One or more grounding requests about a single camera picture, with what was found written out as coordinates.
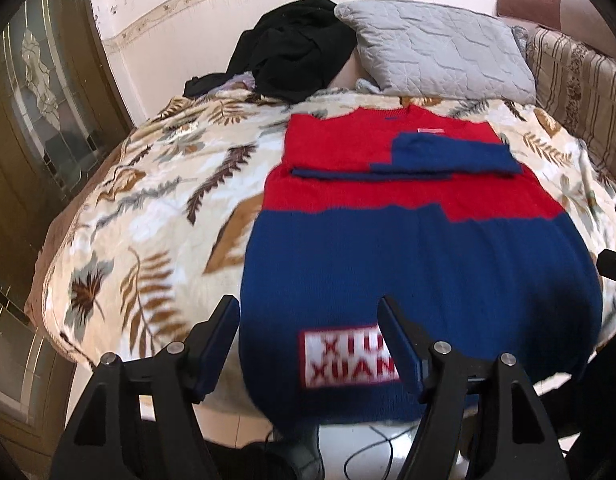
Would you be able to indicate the stained glass wooden door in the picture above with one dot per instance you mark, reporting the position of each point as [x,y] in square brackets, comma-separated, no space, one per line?
[32,125]

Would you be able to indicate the red and blue knit sweater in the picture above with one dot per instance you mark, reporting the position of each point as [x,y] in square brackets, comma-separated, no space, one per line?
[418,255]

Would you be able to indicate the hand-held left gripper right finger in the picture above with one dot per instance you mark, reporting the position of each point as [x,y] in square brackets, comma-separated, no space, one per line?
[403,360]

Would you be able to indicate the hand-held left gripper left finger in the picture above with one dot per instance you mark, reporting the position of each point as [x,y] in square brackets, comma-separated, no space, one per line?
[217,350]

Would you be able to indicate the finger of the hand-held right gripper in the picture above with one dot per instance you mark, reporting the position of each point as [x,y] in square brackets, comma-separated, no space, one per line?
[614,265]

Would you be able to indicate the black garment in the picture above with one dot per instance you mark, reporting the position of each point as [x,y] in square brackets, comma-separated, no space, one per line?
[293,50]

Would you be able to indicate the striped floral cushion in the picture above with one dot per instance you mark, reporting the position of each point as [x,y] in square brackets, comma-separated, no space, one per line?
[583,90]

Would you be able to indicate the purple cloth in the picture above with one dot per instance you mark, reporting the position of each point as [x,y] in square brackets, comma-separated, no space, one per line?
[240,84]

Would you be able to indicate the grey quilted pillow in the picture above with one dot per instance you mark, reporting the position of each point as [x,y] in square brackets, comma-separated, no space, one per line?
[433,50]

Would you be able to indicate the leaf print blanket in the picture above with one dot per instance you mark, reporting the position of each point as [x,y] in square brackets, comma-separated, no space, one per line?
[162,220]

